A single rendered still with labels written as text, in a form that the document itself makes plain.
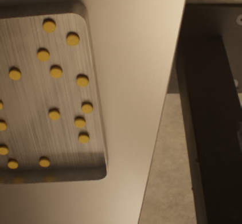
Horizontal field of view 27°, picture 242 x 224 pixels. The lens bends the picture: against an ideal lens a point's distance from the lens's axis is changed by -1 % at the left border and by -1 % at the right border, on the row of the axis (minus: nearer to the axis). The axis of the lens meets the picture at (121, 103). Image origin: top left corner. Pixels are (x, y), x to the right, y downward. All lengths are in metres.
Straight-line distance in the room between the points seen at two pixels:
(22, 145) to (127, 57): 0.15
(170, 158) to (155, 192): 0.18
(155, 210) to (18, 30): 1.56
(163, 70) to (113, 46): 0.05
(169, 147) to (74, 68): 1.25
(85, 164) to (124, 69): 0.13
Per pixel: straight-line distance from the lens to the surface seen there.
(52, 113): 0.49
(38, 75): 0.46
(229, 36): 1.41
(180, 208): 1.94
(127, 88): 0.47
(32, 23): 0.43
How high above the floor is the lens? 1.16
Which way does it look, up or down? 49 degrees down
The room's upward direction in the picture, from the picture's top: 180 degrees clockwise
